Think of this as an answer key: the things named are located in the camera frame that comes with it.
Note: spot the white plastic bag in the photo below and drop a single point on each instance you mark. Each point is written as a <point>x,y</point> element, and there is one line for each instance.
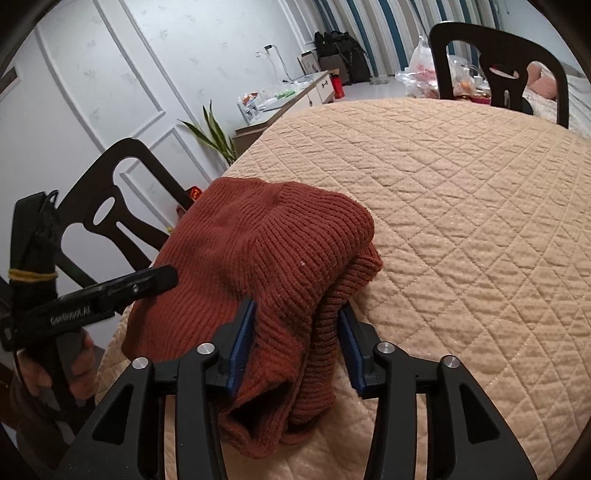
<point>422,60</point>

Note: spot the clear plastic bag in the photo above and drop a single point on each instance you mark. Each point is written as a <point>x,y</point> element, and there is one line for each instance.
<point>415,85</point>

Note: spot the dark wooden chair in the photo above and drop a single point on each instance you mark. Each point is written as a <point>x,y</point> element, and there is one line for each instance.
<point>508,41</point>
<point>131,146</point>

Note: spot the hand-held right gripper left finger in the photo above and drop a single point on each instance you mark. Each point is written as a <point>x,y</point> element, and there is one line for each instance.
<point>242,350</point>

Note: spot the leaning picture frame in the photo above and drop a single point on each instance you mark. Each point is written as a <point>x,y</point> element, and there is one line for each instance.
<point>309,62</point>

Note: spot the striped curtain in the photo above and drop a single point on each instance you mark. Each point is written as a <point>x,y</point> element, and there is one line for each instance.
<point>392,32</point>

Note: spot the colourful printed box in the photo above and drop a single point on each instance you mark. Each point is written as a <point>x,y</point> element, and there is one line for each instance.
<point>249,107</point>

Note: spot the white low cabinet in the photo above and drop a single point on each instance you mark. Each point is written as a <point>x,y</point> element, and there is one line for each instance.
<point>318,90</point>

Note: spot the bed with pale cover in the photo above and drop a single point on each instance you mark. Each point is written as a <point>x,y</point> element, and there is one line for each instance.
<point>579,101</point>

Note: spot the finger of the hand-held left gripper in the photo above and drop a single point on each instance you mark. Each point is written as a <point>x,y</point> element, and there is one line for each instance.
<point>143,281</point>

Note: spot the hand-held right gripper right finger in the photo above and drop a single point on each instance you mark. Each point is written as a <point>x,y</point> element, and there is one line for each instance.
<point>353,355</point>

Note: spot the rust red knit sweater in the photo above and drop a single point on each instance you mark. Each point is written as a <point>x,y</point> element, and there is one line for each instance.
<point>277,240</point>

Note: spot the red bag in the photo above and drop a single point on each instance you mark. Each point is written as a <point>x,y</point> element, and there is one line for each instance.
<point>337,85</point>

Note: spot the black backpack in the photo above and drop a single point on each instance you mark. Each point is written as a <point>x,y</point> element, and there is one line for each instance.
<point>323,44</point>
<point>353,57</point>

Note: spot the beige quilted table cover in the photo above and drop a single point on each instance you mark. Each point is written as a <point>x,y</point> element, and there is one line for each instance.
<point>461,207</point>

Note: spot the person's left hand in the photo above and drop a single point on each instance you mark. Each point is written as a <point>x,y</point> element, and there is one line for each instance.
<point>85,369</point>

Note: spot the pink pillow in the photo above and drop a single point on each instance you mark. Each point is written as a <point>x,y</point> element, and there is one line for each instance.
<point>542,81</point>

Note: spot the person's left forearm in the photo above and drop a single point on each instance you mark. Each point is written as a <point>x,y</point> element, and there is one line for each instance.
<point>41,438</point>

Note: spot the green potted plant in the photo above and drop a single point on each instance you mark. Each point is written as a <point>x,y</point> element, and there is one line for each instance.
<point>214,134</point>

